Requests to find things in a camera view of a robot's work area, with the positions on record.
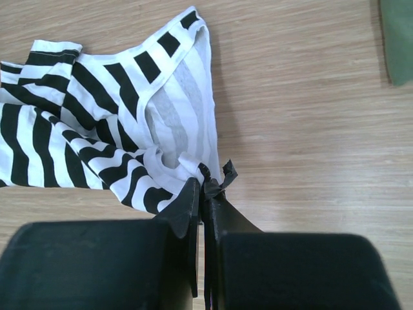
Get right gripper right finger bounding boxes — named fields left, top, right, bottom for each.
left=199, top=162, right=400, bottom=309

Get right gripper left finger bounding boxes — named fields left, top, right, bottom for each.
left=1, top=178, right=201, bottom=309

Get black white striped top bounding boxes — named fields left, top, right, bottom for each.
left=1, top=7, right=221, bottom=214

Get green motorcycle tank top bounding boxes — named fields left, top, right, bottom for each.
left=380, top=0, right=412, bottom=87

